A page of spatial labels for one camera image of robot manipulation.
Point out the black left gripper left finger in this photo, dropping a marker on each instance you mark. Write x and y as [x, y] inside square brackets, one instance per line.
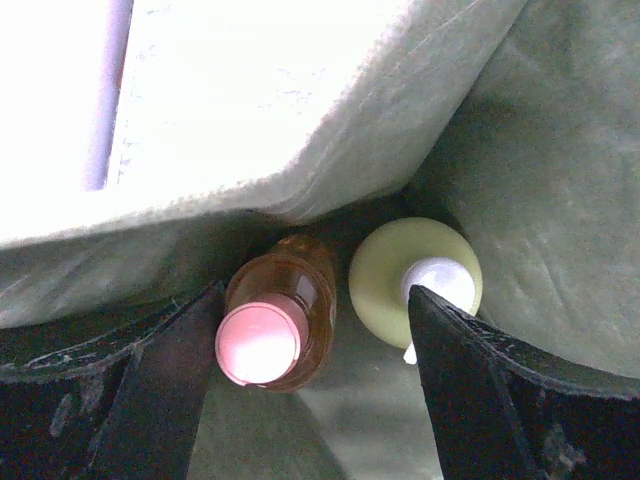
[114, 394]

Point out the green canvas bag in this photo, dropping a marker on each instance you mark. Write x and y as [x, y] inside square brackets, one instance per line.
[151, 148]

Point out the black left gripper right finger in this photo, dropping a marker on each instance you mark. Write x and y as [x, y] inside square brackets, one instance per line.
[501, 408]

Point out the yellow-green lotion bottle white cap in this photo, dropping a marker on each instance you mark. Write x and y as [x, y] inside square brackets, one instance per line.
[403, 253]

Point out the orange soap bottle pink cap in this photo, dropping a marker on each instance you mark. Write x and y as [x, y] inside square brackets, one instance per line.
[279, 322]

